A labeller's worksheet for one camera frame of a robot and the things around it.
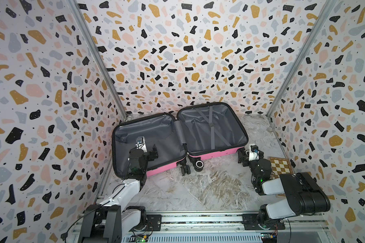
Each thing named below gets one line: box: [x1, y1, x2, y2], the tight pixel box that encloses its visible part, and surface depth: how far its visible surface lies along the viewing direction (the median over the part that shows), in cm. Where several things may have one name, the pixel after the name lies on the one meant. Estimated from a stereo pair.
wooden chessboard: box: [267, 156, 294, 180], surface depth 94 cm
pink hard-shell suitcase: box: [111, 102, 249, 179], surface depth 108 cm
